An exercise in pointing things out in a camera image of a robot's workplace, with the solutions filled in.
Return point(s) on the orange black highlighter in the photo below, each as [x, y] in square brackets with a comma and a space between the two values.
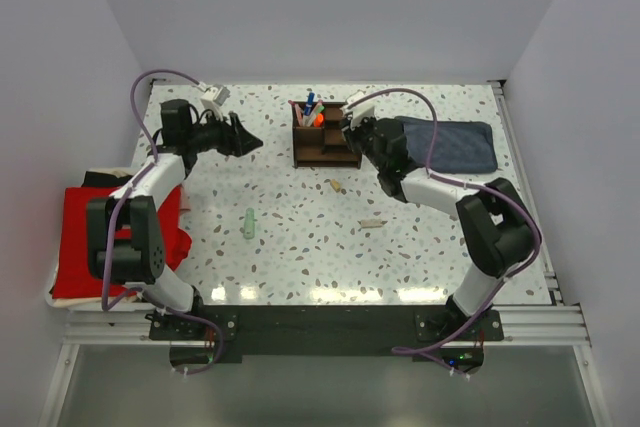
[318, 121]

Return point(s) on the dark blue folded towel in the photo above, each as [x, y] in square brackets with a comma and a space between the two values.
[460, 147]

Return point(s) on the wooden clothespin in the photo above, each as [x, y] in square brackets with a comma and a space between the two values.
[372, 223]

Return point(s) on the light green stapler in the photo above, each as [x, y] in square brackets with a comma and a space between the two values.
[249, 224]

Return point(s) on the brown wooden desk organizer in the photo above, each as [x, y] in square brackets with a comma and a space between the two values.
[325, 146]

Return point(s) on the red gel pen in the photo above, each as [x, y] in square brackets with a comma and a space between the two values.
[298, 114]

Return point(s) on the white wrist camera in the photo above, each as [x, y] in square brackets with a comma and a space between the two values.
[357, 109]
[212, 98]

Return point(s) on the small wooden block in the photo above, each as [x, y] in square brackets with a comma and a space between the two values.
[335, 185]

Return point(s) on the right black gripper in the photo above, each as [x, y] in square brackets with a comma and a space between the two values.
[352, 133]

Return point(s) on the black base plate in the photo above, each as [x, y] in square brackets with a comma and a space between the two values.
[326, 330]

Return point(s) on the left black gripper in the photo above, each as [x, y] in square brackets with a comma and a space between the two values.
[235, 140]

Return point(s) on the red cloth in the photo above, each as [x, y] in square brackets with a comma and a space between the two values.
[73, 279]

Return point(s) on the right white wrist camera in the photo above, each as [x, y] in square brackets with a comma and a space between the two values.
[357, 109]

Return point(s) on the white tray with cloths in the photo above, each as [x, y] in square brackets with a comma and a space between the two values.
[93, 177]

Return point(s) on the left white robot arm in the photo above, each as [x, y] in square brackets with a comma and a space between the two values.
[125, 244]

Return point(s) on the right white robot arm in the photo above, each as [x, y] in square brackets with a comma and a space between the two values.
[500, 235]

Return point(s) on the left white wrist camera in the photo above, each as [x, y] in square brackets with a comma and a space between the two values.
[212, 98]

